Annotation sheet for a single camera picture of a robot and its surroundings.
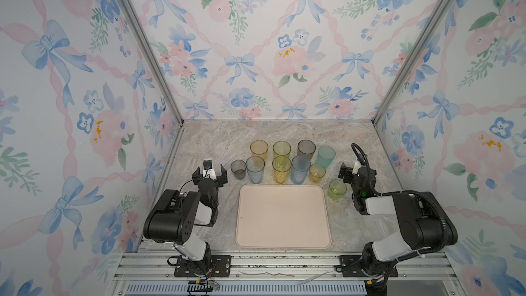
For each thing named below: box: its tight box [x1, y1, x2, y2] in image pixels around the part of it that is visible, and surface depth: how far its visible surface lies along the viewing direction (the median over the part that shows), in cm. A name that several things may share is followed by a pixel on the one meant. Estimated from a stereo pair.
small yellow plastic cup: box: [309, 163, 327, 183], surface depth 95 cm
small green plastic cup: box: [327, 179, 348, 201], surface depth 92 cm
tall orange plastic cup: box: [249, 139, 270, 162], surface depth 94 cm
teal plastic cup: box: [316, 145, 336, 170], surface depth 96 cm
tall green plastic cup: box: [272, 140, 292, 158], surface depth 94 cm
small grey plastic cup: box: [230, 159, 247, 180], surface depth 97 cm
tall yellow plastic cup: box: [271, 155, 292, 185], surface depth 93 cm
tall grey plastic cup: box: [297, 139, 317, 162], surface depth 95 cm
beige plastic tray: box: [235, 184, 333, 250], surface depth 86 cm
